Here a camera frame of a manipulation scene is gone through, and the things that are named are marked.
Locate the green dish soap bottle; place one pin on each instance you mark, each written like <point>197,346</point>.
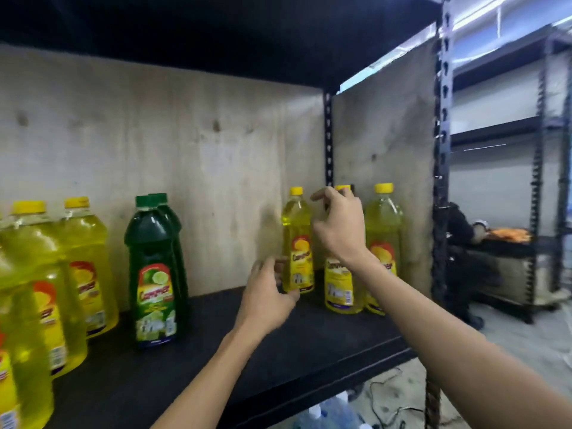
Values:
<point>154,281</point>
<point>176,227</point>

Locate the person's left forearm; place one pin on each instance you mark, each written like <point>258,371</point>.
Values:
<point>214,379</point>

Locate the wide plywood panel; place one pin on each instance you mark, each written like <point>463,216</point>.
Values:
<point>201,174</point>

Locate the clear plastic water bottle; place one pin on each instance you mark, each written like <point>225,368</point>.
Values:
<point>342,411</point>
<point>313,419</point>

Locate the orange goods pile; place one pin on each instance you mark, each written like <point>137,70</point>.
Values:
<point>509,234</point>

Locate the person's right thumb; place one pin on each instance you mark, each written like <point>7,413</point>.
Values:
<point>320,228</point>

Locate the person's right forearm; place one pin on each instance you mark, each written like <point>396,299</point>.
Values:
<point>447,348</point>

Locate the person's right hand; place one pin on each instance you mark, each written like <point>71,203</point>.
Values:
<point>342,227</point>

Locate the narrow plywood panel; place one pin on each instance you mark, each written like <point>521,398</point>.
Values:
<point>384,129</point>

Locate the black metal shelf rack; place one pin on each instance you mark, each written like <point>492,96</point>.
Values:
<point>268,352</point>

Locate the empty black metal rack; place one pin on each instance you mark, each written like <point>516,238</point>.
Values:
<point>536,174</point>

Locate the person's left hand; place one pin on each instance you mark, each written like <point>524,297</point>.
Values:
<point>263,299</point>

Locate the person's left thumb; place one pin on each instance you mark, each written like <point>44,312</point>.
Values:
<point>291,298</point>

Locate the yellow dish soap bottle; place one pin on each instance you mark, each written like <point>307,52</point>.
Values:
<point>22,375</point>
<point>383,218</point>
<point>298,227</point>
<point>91,263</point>
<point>342,285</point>
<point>49,272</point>

